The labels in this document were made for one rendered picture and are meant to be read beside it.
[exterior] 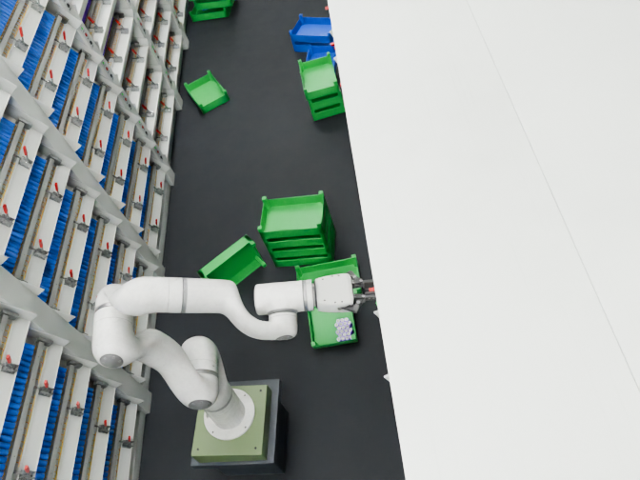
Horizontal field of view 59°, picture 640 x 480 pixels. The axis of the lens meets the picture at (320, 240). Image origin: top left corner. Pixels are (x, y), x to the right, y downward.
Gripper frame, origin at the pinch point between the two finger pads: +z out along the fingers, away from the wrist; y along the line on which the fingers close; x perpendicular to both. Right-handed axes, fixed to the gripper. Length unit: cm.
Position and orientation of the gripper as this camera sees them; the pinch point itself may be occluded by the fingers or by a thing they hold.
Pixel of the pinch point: (371, 290)
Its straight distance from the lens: 156.1
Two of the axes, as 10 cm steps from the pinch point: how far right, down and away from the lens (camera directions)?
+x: -0.4, -6.1, -7.9
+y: 0.8, 7.9, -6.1
